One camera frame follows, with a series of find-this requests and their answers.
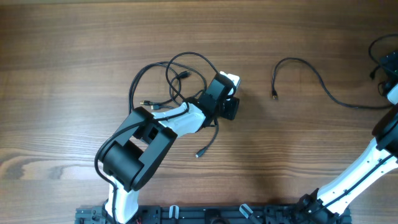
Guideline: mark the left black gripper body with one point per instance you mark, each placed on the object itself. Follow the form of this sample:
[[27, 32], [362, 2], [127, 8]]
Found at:
[[229, 108]]

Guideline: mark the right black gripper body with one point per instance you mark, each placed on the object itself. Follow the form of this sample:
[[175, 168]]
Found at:
[[392, 68]]

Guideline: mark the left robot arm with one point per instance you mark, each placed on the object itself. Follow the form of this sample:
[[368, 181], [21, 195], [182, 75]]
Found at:
[[131, 156]]

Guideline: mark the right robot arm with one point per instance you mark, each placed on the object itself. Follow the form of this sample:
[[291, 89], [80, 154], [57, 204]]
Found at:
[[327, 204]]

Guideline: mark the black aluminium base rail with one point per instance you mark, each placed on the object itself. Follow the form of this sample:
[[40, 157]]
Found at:
[[174, 214]]

